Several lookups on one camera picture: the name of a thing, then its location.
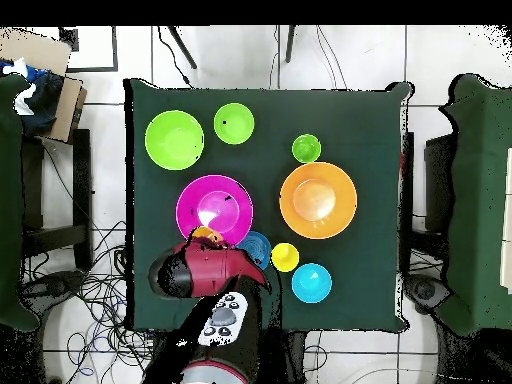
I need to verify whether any black cabinet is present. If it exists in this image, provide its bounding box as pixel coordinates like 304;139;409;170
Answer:
423;133;455;233

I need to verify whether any dark green tablecloth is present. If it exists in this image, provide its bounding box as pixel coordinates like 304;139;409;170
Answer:
123;77;415;335
0;73;41;333
433;72;512;337

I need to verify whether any large green bowl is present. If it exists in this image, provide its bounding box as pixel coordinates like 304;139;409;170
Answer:
144;109;205;172

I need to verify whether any smooth yellow cup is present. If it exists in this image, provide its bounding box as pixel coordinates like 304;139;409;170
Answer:
270;242;301;274

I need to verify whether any black tripod leg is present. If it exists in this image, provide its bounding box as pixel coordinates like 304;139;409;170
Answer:
284;25;298;64
166;25;198;70

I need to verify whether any large pink bowl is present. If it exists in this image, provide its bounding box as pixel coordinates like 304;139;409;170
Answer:
174;173;255;247

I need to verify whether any blue and black bag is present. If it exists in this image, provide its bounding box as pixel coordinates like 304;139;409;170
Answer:
0;57;65;137

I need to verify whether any ridged yellow cup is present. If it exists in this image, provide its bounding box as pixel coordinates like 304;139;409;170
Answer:
190;225;225;245

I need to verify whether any small green bowl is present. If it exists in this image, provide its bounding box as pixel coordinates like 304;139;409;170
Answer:
212;102;256;146

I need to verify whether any ridged green cup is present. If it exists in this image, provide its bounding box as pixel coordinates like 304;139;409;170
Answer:
291;133;322;164

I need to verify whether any small light blue bowl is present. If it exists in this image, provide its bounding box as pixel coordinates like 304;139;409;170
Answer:
290;262;333;304

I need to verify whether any black frame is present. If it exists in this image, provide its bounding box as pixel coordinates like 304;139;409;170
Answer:
58;25;120;74

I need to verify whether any cardboard box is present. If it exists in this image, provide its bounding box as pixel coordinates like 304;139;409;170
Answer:
0;26;88;143

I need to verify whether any large orange bowl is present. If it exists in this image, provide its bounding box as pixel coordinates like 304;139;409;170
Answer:
278;161;359;240

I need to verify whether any black stool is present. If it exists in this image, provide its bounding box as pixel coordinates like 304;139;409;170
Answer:
19;127;95;271

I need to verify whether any black floor cable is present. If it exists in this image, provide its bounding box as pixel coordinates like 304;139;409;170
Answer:
156;25;194;88

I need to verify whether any dark blue bowl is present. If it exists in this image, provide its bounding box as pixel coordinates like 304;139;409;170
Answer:
235;230;273;272

